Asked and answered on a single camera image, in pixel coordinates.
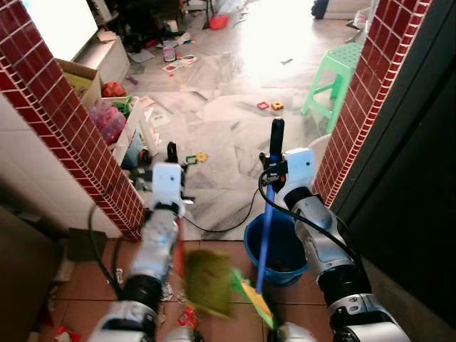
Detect blue handled green broom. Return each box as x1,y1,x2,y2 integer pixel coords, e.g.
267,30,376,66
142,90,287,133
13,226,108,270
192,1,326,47
229,178,279,330

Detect red handled olive dustpan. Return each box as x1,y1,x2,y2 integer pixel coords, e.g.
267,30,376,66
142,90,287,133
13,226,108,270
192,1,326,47
175,217,237,319

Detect white bucket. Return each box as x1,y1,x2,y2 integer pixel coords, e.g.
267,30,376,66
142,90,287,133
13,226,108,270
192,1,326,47
309,133,333,173

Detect pink plastic bag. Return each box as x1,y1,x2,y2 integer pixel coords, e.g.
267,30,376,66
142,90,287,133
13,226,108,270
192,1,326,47
88,99,128,145

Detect blue plastic bucket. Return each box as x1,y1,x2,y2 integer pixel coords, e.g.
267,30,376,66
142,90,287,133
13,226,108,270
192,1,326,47
243,212,310,288

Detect red ball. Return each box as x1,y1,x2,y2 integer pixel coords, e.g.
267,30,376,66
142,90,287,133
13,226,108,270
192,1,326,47
101,81,128,99

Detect green plastic stool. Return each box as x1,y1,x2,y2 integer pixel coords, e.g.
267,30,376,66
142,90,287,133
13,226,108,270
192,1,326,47
301,43,365,134

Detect white low cabinet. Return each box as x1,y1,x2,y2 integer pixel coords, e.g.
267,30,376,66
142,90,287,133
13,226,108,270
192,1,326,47
76,36,131,86

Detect brown cardboard box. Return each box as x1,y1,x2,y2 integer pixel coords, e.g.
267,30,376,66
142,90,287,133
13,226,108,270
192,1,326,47
56,58,105,109

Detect crumpled silver foil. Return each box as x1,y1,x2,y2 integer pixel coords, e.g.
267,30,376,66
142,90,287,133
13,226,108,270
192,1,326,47
160,281,176,301

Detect red plastic basin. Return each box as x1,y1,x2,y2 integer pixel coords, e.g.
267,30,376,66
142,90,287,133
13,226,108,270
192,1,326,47
208,14,231,31

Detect red wrapper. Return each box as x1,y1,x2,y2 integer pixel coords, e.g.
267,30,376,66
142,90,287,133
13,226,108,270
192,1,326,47
54,326,81,342
177,307,200,330

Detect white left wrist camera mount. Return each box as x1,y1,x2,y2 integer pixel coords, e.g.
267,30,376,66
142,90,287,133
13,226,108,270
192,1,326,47
151,162,185,208

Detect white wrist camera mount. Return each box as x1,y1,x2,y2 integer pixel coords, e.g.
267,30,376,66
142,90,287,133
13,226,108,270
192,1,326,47
151,162,185,208
283,147,316,192

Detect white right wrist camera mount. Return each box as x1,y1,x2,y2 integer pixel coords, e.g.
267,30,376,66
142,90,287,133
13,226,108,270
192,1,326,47
283,147,316,192

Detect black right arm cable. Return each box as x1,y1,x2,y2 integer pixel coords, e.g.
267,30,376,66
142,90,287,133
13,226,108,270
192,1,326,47
257,168,357,263

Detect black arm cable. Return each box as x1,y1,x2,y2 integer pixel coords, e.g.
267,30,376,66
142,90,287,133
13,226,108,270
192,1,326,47
257,168,357,263
87,204,123,299

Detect black floor cable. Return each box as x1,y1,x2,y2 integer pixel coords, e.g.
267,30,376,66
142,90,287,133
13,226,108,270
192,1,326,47
181,189,261,235

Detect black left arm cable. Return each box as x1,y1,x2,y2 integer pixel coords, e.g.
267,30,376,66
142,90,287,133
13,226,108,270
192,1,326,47
87,204,123,299

